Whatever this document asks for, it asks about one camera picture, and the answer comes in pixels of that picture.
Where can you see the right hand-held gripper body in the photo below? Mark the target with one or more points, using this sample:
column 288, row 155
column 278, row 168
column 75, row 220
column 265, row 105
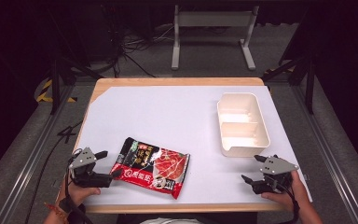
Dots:
column 276, row 166

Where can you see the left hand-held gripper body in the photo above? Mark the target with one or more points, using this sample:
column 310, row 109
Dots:
column 84, row 157

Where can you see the red and black food packet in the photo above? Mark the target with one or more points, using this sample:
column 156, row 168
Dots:
column 152, row 168

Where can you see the person's right hand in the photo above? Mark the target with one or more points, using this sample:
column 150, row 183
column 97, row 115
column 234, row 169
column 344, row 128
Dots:
column 296, row 196

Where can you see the person's left hand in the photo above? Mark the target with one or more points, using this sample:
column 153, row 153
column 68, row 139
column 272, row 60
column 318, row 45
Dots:
column 76, row 193

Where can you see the cream plastic divided container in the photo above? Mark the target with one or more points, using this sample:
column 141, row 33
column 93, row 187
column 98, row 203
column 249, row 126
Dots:
column 242, row 124

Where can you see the black wristband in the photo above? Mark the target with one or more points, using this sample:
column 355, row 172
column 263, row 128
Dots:
column 71, row 210

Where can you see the yellow and black hazard tape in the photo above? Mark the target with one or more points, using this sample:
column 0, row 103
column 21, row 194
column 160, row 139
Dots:
column 45, row 90

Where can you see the black metal stand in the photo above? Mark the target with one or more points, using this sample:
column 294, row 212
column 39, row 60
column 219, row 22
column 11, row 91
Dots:
column 309, row 84
column 55, row 84

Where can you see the white table sheet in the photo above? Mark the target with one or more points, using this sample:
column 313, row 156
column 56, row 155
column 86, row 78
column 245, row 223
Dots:
column 174, row 118

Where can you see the white metal stand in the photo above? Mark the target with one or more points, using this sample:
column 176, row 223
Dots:
column 214, row 18

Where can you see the aluminium floor rail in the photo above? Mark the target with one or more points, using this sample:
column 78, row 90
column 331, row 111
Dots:
column 326, row 149
column 28, row 161

